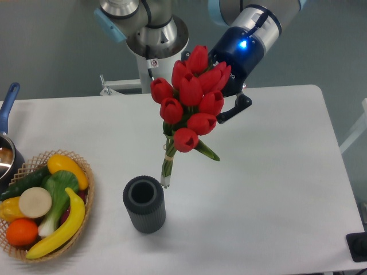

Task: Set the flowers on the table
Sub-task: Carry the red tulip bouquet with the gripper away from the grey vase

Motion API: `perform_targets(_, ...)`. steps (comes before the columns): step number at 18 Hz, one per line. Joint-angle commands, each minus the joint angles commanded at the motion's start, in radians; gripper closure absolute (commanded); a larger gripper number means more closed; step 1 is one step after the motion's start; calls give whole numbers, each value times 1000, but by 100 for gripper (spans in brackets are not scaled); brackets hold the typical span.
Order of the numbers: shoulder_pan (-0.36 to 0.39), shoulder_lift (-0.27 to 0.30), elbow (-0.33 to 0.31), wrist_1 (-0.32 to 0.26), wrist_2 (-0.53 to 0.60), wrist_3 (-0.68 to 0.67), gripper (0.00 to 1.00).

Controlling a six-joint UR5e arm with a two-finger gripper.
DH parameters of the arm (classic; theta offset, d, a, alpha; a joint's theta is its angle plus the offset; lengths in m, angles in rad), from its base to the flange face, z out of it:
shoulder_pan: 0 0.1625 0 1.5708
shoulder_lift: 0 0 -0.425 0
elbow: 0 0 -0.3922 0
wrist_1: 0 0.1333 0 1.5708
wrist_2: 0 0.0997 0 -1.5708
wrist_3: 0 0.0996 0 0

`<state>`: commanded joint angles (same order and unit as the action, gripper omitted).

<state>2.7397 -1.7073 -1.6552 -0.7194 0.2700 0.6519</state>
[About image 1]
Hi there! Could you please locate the yellow banana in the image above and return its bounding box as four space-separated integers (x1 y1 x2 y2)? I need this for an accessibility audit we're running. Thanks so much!
26 187 85 260

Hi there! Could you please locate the red vegetable in basket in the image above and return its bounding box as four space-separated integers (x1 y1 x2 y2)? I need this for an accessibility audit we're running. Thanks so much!
59 190 87 226

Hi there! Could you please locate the green cucumber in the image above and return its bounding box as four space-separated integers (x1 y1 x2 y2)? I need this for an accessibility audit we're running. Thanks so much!
1 166 50 202

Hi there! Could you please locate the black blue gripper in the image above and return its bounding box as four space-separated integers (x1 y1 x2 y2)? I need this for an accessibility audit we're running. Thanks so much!
181 5 282 124

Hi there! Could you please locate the blue handled saucepan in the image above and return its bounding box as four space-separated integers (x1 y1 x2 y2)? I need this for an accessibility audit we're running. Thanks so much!
1 82 24 193

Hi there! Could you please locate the yellow squash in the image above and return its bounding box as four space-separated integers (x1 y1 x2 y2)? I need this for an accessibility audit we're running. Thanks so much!
47 154 89 190

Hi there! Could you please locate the woven wicker basket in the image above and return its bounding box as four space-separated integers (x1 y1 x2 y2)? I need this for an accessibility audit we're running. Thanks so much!
1 150 95 263

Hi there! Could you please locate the green bok choy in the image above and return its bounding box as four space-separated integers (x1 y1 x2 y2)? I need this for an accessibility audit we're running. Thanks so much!
38 170 79 238

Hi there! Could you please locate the dark grey ribbed vase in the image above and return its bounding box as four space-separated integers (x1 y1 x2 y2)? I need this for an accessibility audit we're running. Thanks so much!
122 175 166 234

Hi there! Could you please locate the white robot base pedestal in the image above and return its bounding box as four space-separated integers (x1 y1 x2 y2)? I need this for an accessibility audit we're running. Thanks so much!
100 44 188 96

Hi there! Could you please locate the beige round slice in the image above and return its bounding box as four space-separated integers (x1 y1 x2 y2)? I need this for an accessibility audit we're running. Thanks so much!
18 187 52 218

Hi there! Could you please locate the yellow bell pepper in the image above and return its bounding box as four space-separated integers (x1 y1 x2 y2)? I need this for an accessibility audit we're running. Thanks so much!
0 197 26 222

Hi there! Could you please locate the orange fruit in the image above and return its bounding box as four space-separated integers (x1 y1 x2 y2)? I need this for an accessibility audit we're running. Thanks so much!
6 218 38 246

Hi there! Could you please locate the white frame at right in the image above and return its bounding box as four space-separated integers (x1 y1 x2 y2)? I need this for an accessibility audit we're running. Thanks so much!
339 98 366 154

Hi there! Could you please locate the red tulip bouquet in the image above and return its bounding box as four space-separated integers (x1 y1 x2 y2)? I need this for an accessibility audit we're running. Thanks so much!
150 45 231 188

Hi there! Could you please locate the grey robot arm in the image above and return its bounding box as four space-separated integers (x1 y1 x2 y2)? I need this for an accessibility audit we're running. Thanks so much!
94 1 305 123

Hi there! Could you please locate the black device at edge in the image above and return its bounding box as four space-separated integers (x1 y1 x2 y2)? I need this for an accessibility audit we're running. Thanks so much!
346 232 367 262

